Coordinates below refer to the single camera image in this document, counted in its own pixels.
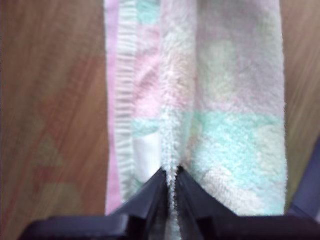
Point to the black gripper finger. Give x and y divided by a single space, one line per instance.
197 200
147 200

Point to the pastel green pink tea towel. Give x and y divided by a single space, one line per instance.
225 100

